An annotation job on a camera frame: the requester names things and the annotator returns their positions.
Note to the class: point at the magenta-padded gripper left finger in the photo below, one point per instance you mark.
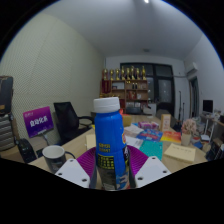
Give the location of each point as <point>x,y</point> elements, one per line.
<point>71,171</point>

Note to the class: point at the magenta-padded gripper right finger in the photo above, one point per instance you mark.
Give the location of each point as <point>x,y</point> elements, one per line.
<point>153,170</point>

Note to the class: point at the blue drink bottle white cap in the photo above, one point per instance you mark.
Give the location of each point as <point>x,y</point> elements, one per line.
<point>110,140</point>

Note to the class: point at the black mug white inside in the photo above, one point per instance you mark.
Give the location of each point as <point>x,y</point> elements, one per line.
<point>55,160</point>

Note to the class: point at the teal notebook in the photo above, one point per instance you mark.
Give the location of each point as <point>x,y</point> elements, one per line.
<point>151,149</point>

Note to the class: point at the kraft paper notebook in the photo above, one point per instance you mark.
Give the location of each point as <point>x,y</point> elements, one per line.
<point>180,153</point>

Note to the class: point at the pale yellow notepad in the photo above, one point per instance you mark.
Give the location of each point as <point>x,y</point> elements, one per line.
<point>90,141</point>

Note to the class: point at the blue printed booklet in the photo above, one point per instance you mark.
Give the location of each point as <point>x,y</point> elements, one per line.
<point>149,135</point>

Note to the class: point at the white paper booklet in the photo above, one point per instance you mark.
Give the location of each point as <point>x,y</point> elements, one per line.
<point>133,140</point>

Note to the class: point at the orange printed booklet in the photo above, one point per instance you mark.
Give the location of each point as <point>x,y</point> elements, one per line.
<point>171,137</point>

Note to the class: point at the pink flat box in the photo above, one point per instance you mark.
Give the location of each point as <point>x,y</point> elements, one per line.
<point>148,125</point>

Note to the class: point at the orange standing card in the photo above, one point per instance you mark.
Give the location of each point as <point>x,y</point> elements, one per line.
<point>165,122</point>

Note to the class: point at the black office chair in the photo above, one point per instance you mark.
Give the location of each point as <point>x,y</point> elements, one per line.
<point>66,120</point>

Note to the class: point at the pink flowers in white pot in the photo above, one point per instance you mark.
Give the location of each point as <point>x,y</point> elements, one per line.
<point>188,130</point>

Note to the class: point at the yellow gift box red ribbon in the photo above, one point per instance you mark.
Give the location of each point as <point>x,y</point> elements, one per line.
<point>126,120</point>

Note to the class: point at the purple standing sign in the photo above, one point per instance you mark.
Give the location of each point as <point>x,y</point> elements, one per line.
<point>38,121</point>

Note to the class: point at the black tripod stand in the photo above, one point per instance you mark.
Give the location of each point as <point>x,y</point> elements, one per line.
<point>180,110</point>

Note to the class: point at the long cluttered wooden desk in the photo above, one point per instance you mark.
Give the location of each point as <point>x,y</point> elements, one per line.
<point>215,133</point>

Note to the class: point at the black framed glass door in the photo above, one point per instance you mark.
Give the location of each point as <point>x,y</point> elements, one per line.
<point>163,90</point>

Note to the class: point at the wooden shelf unit with trophies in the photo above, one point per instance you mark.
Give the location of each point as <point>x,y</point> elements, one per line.
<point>133,90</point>

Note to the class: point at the black computer monitor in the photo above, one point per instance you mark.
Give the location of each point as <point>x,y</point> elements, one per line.
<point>208,106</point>

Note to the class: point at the white wall air conditioner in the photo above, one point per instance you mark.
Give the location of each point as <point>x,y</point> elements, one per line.
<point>191,68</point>

